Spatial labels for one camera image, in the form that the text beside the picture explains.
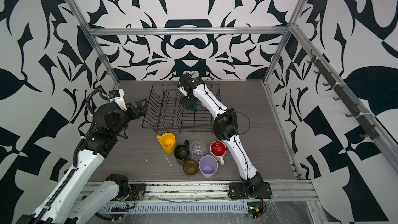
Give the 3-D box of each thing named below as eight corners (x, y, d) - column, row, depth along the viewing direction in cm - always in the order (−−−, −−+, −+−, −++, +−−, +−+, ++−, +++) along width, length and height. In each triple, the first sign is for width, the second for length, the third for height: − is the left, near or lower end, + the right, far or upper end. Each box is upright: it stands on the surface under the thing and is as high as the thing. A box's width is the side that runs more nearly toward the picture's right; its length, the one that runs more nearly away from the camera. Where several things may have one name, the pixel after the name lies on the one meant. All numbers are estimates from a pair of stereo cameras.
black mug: (175, 165, 84) (173, 160, 76) (177, 144, 91) (175, 138, 84) (188, 165, 84) (188, 160, 76) (189, 144, 91) (189, 138, 84)
